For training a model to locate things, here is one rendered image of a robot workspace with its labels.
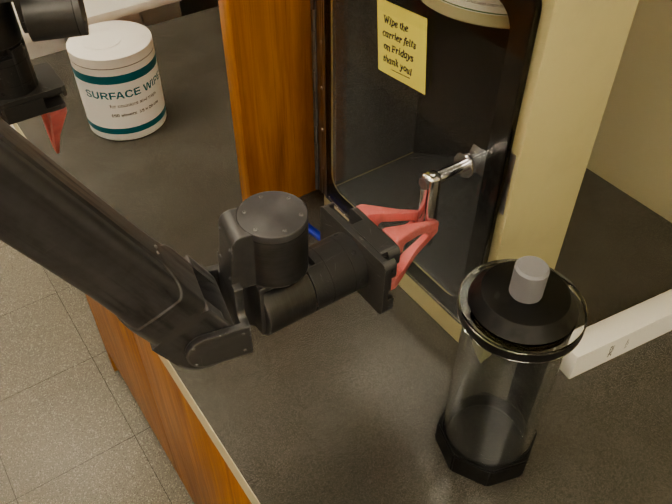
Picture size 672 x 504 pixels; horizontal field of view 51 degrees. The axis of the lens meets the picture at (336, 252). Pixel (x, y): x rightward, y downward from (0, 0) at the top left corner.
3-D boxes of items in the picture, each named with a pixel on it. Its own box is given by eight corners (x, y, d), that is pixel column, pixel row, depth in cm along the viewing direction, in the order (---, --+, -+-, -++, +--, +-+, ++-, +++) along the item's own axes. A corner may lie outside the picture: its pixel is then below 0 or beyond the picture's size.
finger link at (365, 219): (414, 177, 69) (336, 212, 65) (463, 216, 65) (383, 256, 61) (408, 228, 74) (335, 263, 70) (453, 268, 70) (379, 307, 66)
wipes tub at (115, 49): (148, 91, 125) (131, 11, 115) (180, 125, 118) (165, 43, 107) (78, 114, 120) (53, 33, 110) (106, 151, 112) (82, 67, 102)
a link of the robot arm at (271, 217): (165, 300, 64) (189, 372, 58) (144, 205, 56) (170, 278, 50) (288, 265, 67) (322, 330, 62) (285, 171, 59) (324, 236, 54)
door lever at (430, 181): (463, 234, 72) (447, 220, 74) (476, 160, 66) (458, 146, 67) (423, 254, 70) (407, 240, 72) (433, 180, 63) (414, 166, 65)
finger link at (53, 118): (83, 158, 86) (62, 91, 79) (25, 179, 83) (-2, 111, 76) (64, 132, 90) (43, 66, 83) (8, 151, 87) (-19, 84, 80)
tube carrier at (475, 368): (506, 383, 79) (546, 247, 64) (556, 466, 72) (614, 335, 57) (418, 408, 77) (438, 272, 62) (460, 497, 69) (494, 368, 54)
